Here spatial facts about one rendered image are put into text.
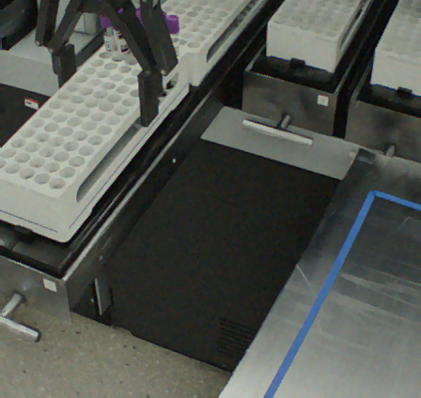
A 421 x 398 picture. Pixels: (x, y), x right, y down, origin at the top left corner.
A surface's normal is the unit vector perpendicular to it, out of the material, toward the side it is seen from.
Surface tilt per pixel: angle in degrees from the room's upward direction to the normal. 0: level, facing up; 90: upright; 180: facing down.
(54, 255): 0
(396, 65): 90
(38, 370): 0
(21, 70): 90
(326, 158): 90
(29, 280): 90
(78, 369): 0
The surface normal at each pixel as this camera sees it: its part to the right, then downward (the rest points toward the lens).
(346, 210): -0.04, -0.74
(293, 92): -0.46, 0.61
